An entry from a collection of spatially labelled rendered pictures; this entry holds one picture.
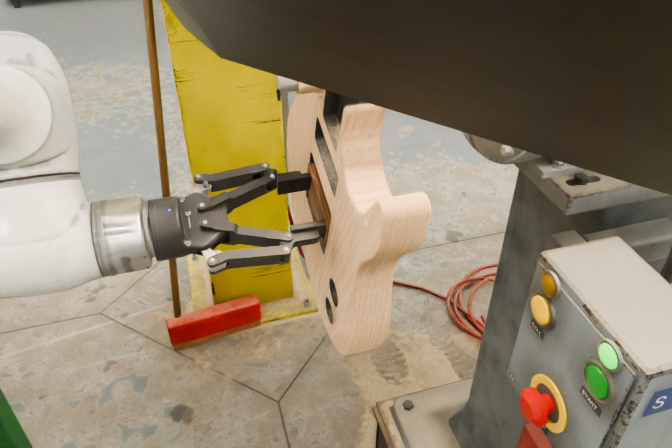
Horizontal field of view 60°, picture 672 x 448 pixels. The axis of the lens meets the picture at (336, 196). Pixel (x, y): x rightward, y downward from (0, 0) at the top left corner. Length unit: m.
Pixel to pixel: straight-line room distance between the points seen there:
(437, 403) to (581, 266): 0.92
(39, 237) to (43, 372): 1.43
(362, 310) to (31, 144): 0.39
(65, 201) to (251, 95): 0.97
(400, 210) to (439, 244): 1.86
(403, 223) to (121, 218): 0.33
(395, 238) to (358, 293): 0.14
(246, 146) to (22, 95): 1.07
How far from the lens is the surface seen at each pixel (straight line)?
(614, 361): 0.56
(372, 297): 0.66
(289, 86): 0.62
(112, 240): 0.69
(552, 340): 0.64
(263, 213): 1.82
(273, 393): 1.87
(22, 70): 0.70
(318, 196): 0.73
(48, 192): 0.70
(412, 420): 1.47
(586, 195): 0.73
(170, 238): 0.70
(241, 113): 1.63
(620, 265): 0.64
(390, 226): 0.50
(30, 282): 0.72
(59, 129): 0.70
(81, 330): 2.18
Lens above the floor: 1.51
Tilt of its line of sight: 36 degrees down
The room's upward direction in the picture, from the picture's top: straight up
